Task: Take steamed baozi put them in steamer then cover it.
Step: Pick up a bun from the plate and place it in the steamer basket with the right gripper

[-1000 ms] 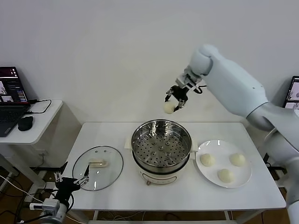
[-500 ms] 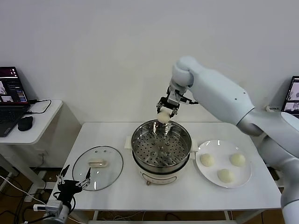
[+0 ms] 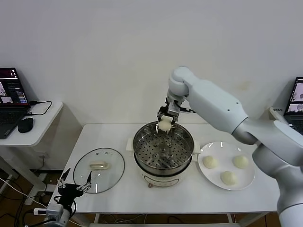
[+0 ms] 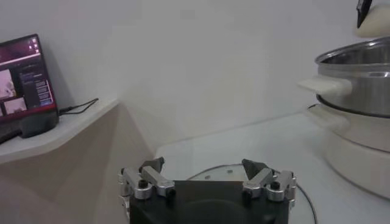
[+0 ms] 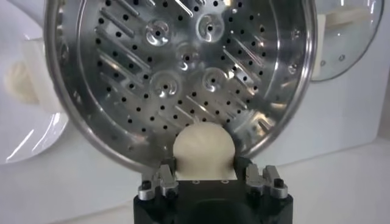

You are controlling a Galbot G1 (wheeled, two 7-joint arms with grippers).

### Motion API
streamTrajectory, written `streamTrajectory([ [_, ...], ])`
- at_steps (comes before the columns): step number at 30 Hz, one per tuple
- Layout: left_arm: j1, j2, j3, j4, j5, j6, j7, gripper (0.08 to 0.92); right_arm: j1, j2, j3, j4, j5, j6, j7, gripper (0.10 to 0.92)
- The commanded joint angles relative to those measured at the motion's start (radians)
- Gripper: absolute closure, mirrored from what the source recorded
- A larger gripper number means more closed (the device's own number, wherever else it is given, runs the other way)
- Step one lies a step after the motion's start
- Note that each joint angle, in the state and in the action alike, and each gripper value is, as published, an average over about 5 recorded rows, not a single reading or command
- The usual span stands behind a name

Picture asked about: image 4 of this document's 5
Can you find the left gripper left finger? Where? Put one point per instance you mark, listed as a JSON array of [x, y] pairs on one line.
[[152, 179]]

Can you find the black computer mouse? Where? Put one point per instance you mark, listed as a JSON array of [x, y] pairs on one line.
[[39, 124]]

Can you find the stainless steel steamer basket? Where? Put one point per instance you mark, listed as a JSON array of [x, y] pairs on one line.
[[359, 88]]

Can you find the black laptop purple screen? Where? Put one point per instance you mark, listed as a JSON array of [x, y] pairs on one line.
[[24, 79]]

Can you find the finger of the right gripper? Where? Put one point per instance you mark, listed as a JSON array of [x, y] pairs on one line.
[[363, 13]]

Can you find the white side table with mouse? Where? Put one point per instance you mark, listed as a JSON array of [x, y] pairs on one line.
[[94, 110]]

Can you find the round glass pot lid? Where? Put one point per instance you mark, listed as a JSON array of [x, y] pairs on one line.
[[219, 172]]

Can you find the cream electric cooking pot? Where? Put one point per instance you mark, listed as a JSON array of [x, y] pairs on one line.
[[365, 155]]

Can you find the white steamed baozi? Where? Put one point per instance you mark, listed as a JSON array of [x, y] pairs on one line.
[[379, 24]]

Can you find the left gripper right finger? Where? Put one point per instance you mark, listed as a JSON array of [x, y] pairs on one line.
[[259, 181]]

